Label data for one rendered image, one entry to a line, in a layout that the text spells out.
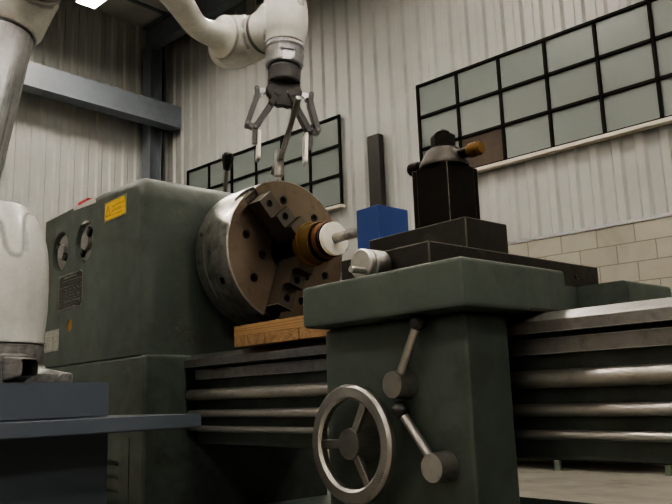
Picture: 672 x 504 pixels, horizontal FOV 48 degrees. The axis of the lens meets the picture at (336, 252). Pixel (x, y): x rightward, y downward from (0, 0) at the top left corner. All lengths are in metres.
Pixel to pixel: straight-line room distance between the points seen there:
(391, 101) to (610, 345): 9.54
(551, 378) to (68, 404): 0.65
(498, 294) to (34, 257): 0.67
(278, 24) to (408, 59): 8.70
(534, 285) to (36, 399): 0.68
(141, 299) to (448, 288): 0.87
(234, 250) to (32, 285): 0.51
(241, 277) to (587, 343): 0.81
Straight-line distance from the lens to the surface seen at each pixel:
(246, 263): 1.57
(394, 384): 0.97
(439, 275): 0.91
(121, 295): 1.71
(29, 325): 1.17
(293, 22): 1.79
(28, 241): 1.19
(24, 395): 1.11
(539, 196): 8.84
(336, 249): 1.51
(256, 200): 1.58
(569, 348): 0.98
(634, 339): 0.93
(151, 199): 1.66
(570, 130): 8.80
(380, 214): 1.38
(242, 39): 1.86
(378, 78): 10.70
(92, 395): 1.16
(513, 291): 0.96
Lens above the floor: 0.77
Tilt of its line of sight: 11 degrees up
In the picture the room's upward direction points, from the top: 2 degrees counter-clockwise
